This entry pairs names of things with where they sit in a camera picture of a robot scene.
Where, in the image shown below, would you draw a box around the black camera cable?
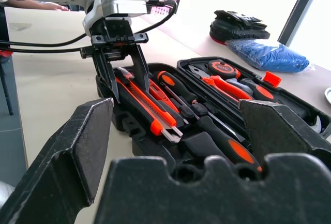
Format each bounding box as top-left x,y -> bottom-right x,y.
133,0 -> 179,35

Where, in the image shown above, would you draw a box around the dark window frame post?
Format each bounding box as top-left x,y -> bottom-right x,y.
278,0 -> 324,46

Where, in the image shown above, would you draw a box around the thin black precision screwdriver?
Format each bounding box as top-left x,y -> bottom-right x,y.
191,100 -> 245,142
160,81 -> 195,126

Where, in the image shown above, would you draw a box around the orange handled pliers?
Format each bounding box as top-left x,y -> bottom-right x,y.
188,65 -> 254,103

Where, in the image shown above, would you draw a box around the blue cloth in bag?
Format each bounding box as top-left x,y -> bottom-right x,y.
224,39 -> 310,73

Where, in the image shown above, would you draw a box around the black orange tape measure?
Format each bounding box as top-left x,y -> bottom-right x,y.
206,59 -> 242,80

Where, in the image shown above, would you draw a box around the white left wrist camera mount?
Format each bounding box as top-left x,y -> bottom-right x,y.
82,0 -> 151,37

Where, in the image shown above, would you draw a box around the small orange cutter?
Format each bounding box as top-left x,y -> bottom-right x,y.
148,80 -> 179,113

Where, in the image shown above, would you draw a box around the orange black utility knife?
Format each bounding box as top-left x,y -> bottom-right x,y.
113,66 -> 184,143

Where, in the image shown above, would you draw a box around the black pad with red rim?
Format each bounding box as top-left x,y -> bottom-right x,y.
209,10 -> 271,45

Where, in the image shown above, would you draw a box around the black plastic tool case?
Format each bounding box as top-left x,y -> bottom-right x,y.
95,57 -> 331,177

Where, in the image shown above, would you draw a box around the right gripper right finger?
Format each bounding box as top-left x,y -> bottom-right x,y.
239,99 -> 331,169

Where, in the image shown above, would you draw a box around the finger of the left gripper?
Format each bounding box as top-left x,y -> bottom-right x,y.
92,49 -> 121,104
129,43 -> 151,93

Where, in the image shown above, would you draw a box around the dark chair leg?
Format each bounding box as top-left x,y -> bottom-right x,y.
0,55 -> 13,116

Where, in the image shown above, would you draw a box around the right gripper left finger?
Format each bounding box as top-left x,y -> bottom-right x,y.
0,97 -> 114,224

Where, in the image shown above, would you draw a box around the thick black orange tool handle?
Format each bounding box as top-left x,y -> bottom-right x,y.
239,78 -> 281,104

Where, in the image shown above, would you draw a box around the person's bare hand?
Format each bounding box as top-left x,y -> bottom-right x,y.
38,2 -> 71,11

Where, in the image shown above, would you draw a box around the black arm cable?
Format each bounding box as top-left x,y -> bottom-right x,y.
0,34 -> 88,48
0,47 -> 84,54

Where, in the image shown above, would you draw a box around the black orange screwdriver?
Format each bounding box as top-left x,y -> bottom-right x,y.
196,115 -> 262,173
157,70 -> 199,103

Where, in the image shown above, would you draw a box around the orange toolbox latch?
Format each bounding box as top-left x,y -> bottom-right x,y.
262,70 -> 282,88

